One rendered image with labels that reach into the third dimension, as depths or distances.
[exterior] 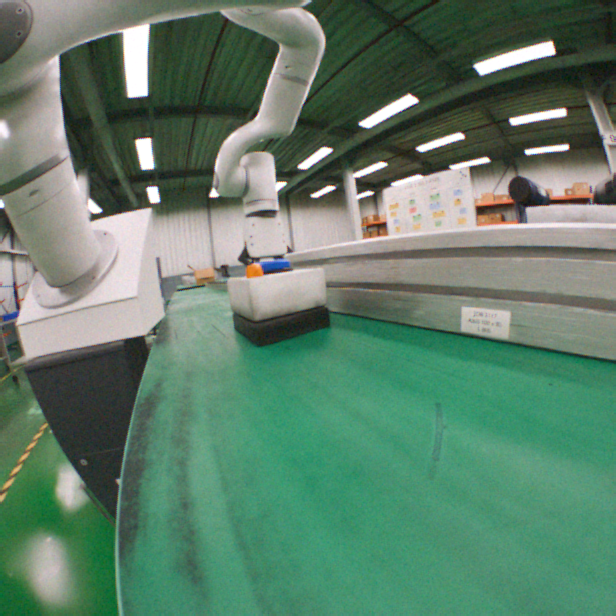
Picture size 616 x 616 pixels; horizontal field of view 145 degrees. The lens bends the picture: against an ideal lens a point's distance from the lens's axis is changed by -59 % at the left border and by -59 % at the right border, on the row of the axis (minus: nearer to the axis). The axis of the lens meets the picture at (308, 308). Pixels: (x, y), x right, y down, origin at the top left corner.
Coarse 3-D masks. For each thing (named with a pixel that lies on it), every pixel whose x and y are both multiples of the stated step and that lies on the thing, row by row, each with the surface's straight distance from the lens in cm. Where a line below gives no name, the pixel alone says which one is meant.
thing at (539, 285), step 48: (384, 240) 23; (432, 240) 20; (480, 240) 19; (528, 240) 18; (576, 240) 18; (336, 288) 29; (384, 288) 25; (432, 288) 22; (480, 288) 20; (528, 288) 18; (576, 288) 18; (480, 336) 20; (528, 336) 19; (576, 336) 19
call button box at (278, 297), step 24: (240, 288) 22; (264, 288) 20; (288, 288) 21; (312, 288) 23; (240, 312) 24; (264, 312) 20; (288, 312) 22; (312, 312) 23; (264, 336) 21; (288, 336) 22
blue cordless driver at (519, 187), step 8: (520, 176) 56; (512, 184) 56; (520, 184) 55; (528, 184) 55; (536, 184) 60; (512, 192) 56; (520, 192) 55; (528, 192) 55; (536, 192) 57; (544, 192) 63; (512, 200) 56; (520, 200) 55; (528, 200) 55; (536, 200) 58; (544, 200) 62
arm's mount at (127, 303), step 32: (96, 224) 59; (128, 224) 53; (128, 256) 44; (96, 288) 42; (128, 288) 39; (32, 320) 48; (64, 320) 44; (96, 320) 40; (128, 320) 38; (32, 352) 50
